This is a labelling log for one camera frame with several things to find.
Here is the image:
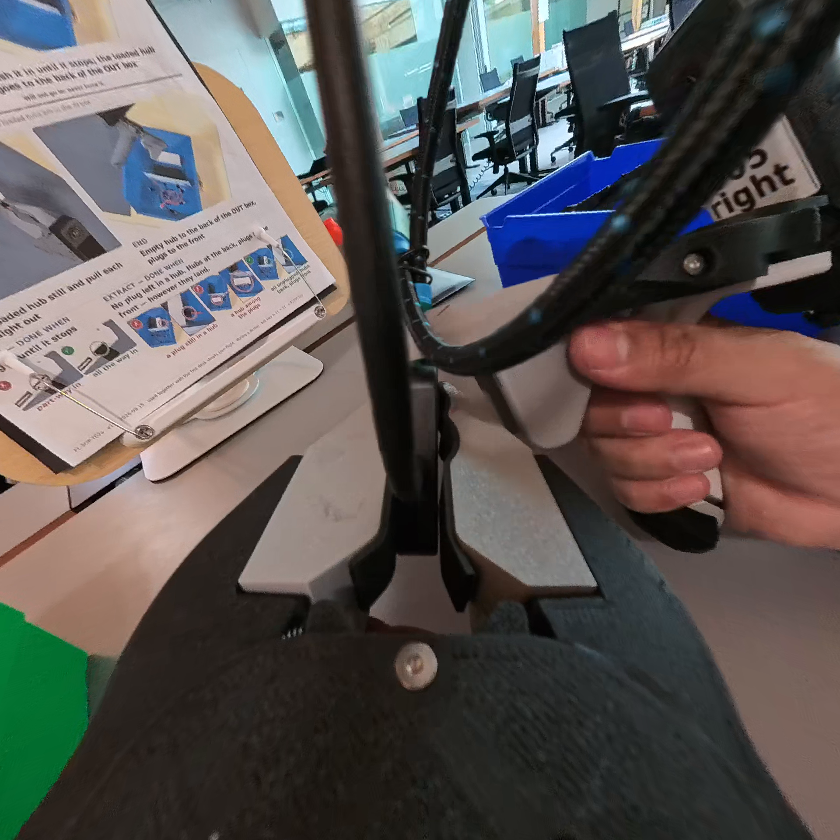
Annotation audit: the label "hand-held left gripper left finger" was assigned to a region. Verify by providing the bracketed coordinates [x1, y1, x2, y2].
[238, 397, 398, 611]

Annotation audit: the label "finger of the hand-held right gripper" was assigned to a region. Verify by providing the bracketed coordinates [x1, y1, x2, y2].
[486, 279, 634, 349]

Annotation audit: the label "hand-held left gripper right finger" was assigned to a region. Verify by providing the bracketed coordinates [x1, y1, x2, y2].
[438, 400, 599, 614]

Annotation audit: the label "black braided cable green plugs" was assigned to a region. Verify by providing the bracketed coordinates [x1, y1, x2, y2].
[395, 0, 840, 380]

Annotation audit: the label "blue plastic bin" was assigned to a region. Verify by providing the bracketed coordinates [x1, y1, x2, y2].
[481, 138, 829, 337]

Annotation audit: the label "black hub cable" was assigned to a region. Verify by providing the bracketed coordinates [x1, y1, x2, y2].
[303, 0, 421, 503]

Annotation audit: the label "green plastic bin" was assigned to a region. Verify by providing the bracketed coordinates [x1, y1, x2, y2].
[0, 602, 91, 840]

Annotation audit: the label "person's right hand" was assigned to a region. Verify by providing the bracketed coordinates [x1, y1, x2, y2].
[567, 320, 840, 552]

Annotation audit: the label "white sign stand base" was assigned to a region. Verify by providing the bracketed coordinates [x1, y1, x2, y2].
[140, 346, 324, 484]

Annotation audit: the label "long wooden office desk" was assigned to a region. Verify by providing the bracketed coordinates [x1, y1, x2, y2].
[298, 115, 487, 198]

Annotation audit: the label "printed instruction sheet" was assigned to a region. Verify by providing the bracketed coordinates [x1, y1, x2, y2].
[0, 0, 337, 470]

